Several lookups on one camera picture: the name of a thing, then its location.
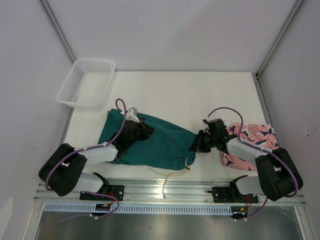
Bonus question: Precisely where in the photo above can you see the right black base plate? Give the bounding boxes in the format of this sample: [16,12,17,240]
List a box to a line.
[207,186,259,204]

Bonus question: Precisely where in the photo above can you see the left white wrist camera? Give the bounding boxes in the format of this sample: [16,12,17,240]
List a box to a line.
[120,107,140,124]

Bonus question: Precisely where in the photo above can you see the left aluminium frame post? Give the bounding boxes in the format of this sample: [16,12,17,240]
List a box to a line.
[38,0,77,63]

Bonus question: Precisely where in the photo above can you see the aluminium frame post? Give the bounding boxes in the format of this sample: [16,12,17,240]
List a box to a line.
[254,0,307,78]
[38,0,77,63]

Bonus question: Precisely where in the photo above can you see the aluminium mounting rail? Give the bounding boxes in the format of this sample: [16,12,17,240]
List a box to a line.
[33,177,307,207]

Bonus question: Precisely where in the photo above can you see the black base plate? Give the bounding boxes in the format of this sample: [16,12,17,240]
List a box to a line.
[79,184,125,201]
[207,186,259,204]

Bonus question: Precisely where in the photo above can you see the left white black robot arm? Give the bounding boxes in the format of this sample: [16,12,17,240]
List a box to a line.
[38,119,155,200]

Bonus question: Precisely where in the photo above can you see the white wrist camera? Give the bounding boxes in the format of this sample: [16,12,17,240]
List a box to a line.
[202,116,211,125]
[120,107,140,124]

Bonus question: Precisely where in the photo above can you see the right aluminium frame post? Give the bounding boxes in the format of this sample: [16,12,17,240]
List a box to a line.
[254,0,307,78]

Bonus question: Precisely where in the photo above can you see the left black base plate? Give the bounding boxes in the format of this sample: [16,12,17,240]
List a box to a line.
[79,184,125,201]

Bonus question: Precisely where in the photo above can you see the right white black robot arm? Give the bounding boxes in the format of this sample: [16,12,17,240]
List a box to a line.
[189,118,304,202]

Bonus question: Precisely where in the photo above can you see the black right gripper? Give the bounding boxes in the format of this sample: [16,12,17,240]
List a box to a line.
[189,129,217,153]

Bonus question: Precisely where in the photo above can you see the green shorts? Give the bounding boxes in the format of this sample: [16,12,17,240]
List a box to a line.
[111,113,196,171]

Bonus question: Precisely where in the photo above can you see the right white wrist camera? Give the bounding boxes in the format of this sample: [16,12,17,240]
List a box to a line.
[202,116,211,125]

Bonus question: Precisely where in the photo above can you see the white perforated cable tray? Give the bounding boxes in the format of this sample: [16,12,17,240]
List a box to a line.
[43,202,233,216]

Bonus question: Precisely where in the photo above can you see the white plastic basket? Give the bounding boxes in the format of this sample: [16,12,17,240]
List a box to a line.
[55,58,116,111]

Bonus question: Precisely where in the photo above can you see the pink shark print shorts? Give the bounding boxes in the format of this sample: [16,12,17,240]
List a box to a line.
[220,124,279,172]

